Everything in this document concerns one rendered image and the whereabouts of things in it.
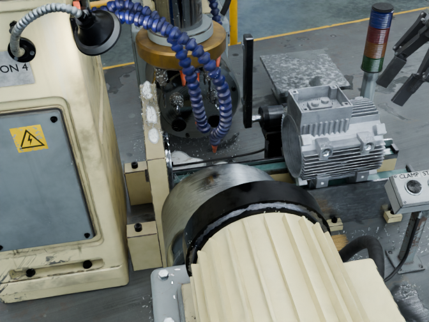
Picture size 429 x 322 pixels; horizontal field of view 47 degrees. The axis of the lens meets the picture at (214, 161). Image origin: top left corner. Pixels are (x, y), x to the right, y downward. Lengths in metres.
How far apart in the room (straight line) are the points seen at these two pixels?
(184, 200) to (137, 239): 0.29
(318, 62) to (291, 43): 0.41
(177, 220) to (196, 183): 0.08
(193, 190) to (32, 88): 0.32
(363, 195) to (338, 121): 0.23
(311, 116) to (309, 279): 0.67
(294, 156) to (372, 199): 0.23
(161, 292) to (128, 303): 0.45
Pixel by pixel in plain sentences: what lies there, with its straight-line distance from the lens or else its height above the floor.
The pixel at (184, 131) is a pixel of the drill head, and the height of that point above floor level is 0.95.
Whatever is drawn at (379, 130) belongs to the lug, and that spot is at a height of 1.08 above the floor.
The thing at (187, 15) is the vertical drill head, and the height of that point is 1.39.
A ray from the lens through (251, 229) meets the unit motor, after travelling 0.54.
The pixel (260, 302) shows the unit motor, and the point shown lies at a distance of 0.49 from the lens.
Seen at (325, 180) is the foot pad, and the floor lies 0.98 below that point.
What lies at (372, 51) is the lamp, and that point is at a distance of 1.50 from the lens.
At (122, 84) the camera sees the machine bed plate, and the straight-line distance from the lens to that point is 1.95.
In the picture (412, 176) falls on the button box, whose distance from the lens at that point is 1.09.
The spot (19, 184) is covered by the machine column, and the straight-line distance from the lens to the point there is 0.98.
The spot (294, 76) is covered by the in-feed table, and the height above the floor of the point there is 0.92.
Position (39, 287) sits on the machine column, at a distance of 1.20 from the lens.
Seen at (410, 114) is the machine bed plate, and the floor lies 0.80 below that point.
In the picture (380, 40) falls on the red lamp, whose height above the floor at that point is 1.13.
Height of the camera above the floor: 1.75
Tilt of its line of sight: 39 degrees down
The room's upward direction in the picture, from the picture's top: 2 degrees counter-clockwise
